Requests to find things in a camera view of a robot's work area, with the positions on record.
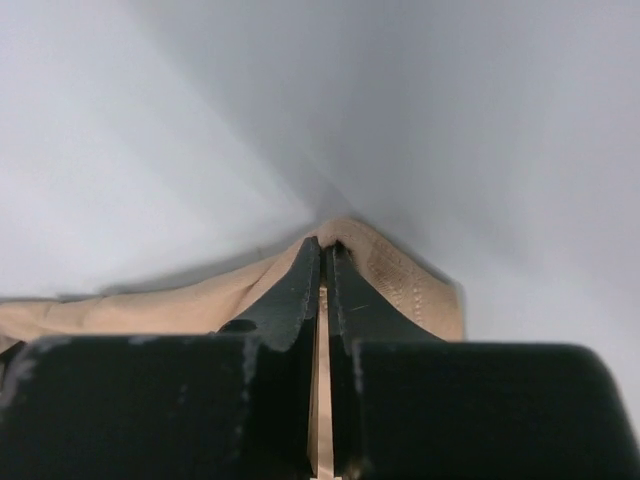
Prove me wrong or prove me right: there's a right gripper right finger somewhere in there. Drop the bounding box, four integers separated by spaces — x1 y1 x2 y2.
325 245 639 479

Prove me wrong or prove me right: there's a beige t shirt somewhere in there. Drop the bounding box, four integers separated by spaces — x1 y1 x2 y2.
1 219 463 478

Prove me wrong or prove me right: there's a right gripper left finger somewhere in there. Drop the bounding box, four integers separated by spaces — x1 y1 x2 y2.
1 238 321 479

